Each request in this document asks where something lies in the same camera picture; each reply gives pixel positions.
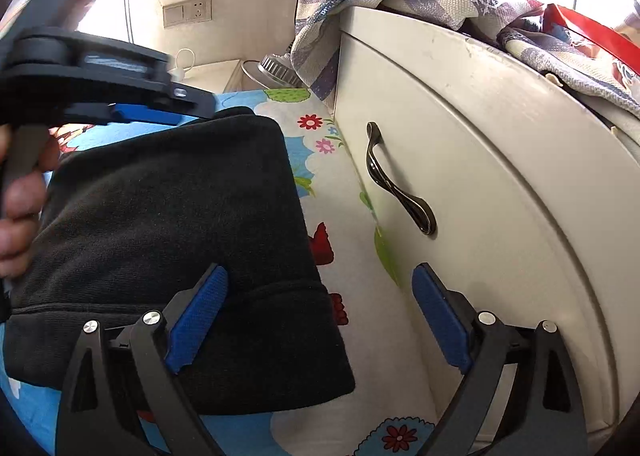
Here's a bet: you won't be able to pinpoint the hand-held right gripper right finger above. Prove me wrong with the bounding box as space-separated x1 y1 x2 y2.
411 262 588 456

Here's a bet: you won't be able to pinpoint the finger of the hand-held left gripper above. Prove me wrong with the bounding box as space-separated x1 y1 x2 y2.
65 31 222 126

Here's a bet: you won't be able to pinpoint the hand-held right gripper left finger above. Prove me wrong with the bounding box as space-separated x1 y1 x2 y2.
55 263 231 456

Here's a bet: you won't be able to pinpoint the black pants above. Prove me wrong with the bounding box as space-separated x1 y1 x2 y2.
2 106 357 415

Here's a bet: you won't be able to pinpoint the person's left hand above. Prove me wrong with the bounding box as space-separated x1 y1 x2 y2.
0 125 62 283

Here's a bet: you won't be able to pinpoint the white bedside table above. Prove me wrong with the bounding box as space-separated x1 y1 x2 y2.
175 58 244 95

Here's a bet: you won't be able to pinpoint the blue cartoon printed bed sheet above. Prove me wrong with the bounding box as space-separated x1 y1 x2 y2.
0 87 441 456

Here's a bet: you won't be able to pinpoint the metallic round fan base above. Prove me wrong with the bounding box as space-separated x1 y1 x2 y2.
241 53 302 88

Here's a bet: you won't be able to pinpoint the white cabinet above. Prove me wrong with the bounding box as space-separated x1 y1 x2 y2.
331 5 640 443

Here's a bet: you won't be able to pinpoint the white charger with cable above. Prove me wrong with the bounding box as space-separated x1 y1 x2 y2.
171 48 197 81

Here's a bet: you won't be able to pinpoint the wall socket panel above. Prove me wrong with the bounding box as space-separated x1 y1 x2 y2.
162 0 213 29

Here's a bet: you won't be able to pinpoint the dark metal drawer handle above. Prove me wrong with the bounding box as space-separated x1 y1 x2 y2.
366 121 438 236

